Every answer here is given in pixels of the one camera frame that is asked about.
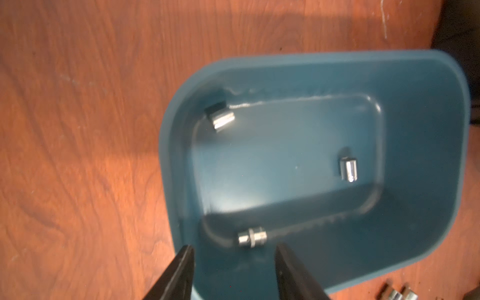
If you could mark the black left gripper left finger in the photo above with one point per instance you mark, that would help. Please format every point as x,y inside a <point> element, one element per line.
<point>176,282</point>

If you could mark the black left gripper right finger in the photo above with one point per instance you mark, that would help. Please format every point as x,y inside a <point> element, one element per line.
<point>294,281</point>

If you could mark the tiny chrome socket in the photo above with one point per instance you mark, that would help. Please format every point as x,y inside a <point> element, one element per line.
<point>252,237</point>

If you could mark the chrome socket below box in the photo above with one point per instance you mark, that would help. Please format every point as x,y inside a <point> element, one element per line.
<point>390,293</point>

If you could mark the teal plastic storage box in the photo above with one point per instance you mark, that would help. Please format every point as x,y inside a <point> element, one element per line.
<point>404,115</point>

